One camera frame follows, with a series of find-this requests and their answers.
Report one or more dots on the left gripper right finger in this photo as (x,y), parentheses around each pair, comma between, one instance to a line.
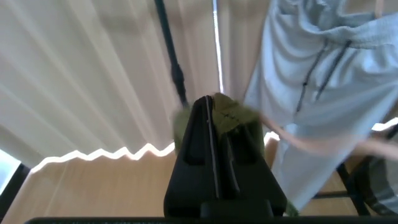
(252,174)

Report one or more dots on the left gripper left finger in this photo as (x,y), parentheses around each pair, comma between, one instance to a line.
(194,161)

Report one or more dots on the green garment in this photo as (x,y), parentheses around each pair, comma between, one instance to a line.
(230,112)

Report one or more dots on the pink clothes hanger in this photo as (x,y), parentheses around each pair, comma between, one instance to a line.
(326,146)

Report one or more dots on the pale grey shorts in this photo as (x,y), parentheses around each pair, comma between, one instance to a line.
(342,93)

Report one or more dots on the black clothes rack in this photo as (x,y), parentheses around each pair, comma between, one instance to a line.
(178,77)

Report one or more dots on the beige curtain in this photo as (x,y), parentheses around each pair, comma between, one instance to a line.
(93,62)

